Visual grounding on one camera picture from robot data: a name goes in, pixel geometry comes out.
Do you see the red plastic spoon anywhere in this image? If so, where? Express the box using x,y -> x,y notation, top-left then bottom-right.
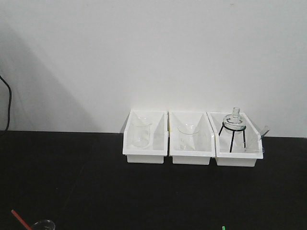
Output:
11,209 -> 32,230

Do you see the left white storage bin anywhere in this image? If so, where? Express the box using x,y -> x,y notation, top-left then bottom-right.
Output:
122,110 -> 169,164

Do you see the white storage bin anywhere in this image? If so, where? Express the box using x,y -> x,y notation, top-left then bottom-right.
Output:
122,110 -> 169,164
169,111 -> 215,165
207,112 -> 263,167

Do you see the clear glass beaker left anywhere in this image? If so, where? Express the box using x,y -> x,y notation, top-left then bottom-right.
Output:
131,115 -> 152,148

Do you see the clear glass beaker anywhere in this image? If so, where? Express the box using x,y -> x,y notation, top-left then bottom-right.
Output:
131,115 -> 152,148
177,124 -> 200,151

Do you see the clear glass beaker middle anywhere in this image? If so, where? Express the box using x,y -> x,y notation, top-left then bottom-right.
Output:
177,124 -> 200,151

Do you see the middle white storage bin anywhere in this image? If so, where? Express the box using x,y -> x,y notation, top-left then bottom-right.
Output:
169,111 -> 215,165

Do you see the round glass flask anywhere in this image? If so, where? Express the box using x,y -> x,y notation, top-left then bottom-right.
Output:
223,107 -> 246,131

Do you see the right white storage bin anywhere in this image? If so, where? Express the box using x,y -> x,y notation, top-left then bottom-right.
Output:
207,112 -> 263,167

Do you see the clear glass tube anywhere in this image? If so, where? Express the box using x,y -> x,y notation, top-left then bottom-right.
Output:
245,125 -> 271,153

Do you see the clear glass beaker foreground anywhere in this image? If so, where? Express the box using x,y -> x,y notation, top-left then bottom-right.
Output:
30,219 -> 56,230

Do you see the black wire tripod stand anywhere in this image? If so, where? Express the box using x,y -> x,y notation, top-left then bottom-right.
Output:
218,122 -> 247,152

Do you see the black cable on wall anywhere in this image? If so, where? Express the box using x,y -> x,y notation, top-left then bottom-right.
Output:
0,75 -> 12,137

